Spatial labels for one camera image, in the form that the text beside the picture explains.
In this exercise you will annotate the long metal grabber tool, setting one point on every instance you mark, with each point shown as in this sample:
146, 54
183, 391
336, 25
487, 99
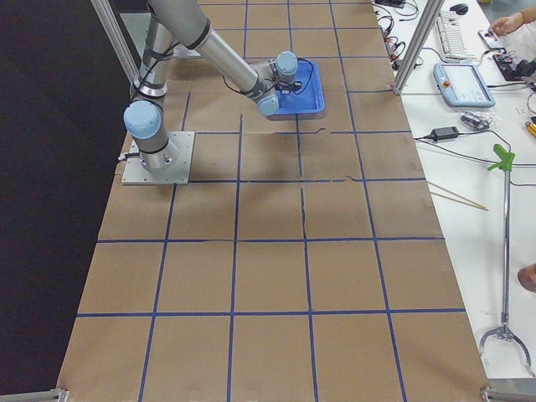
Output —
503, 331

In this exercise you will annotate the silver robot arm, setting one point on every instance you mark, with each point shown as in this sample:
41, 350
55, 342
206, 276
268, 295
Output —
181, 44

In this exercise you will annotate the black computer mouse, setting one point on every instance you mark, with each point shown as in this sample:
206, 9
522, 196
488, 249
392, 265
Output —
459, 9

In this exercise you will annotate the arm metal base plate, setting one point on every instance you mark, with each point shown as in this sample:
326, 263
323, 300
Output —
172, 165

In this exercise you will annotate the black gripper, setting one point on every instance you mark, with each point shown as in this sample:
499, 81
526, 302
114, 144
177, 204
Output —
286, 90

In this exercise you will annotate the clear plastic bag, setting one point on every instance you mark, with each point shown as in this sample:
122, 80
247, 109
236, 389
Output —
476, 121

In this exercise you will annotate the aluminium frame post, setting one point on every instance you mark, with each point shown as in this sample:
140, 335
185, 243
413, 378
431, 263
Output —
110, 24
422, 30

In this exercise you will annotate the black power adapter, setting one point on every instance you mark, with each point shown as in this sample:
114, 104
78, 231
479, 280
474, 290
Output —
444, 133

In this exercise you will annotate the wooden chopstick pair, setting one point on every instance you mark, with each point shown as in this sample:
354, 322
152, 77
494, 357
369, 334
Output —
441, 192

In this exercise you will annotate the white keyboard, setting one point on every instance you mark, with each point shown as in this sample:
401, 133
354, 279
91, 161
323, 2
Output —
448, 28

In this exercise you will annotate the teach pendant tablet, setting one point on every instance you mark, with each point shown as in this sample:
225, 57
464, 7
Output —
461, 85

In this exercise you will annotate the blue plastic tray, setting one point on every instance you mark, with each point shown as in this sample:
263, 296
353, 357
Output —
309, 103

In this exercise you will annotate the person hand far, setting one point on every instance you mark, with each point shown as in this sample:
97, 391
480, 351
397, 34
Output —
507, 25

